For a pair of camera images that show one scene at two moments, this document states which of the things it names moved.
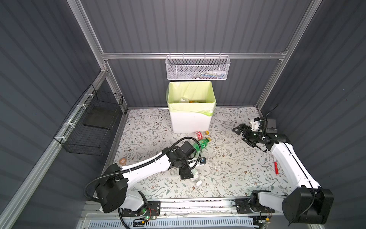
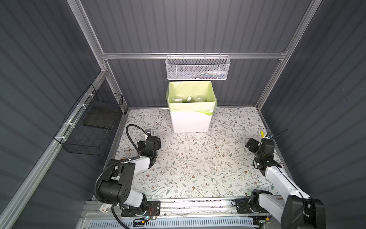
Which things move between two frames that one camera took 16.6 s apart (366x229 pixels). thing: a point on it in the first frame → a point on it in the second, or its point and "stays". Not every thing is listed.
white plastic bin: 190,122 stays
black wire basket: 87,128 stays
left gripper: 186,173 → 140,147
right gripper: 242,126 → 255,144
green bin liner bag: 191,96 stays
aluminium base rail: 175,207 stays
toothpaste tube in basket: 218,75 stays
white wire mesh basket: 194,67 stays
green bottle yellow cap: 203,144 → 197,98
